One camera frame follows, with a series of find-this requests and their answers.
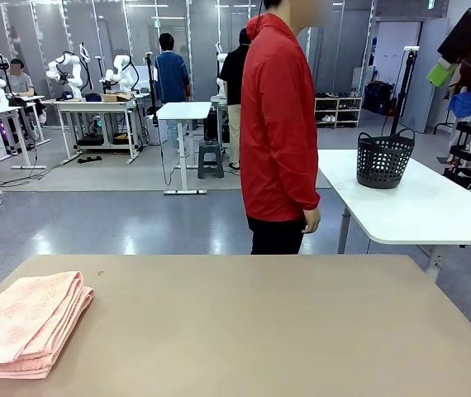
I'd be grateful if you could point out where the person in red jacket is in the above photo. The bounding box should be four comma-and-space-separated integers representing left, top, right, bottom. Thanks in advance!
239, 0, 331, 256

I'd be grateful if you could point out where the wooden shoe rack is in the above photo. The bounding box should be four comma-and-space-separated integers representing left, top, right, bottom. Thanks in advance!
314, 94, 364, 129

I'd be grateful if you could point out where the small white standing desk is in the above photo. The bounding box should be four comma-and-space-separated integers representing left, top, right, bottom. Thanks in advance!
155, 101, 213, 196

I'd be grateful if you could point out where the person's right hand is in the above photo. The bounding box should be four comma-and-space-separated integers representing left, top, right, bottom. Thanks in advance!
301, 206, 323, 235

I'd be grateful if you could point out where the person in black shirt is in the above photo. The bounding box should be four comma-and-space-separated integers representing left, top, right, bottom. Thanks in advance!
217, 27, 254, 170

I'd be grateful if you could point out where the seated person in grey shirt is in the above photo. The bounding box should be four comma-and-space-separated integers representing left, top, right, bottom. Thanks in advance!
6, 57, 49, 125

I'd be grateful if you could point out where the white desk carrying robots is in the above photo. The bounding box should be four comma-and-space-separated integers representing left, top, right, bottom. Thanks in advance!
52, 91, 146, 165

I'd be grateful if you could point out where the grey plastic stool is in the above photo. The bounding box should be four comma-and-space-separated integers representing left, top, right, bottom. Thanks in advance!
197, 140, 226, 180

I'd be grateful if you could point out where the blue cloth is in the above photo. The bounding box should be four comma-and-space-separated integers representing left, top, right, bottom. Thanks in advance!
448, 89, 471, 121

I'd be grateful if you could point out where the black bags pile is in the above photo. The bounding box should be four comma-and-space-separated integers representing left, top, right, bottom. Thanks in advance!
363, 80, 397, 117

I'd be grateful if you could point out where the person in blue shirt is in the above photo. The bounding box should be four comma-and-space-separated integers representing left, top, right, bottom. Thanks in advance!
152, 32, 192, 150

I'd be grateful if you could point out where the black tripod stand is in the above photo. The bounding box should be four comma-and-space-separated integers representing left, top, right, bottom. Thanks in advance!
388, 45, 421, 137

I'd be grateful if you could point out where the large white table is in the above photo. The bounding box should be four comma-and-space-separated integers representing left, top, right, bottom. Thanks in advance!
316, 148, 471, 282

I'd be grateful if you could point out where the pink herringbone towel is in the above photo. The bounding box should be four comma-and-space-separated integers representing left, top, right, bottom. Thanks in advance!
0, 270, 96, 380

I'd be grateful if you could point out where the black perforated plastic basket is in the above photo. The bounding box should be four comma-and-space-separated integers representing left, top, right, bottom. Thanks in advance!
355, 127, 416, 190

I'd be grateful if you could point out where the black camera pole stand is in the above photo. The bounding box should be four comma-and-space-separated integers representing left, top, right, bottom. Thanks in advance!
143, 50, 160, 146

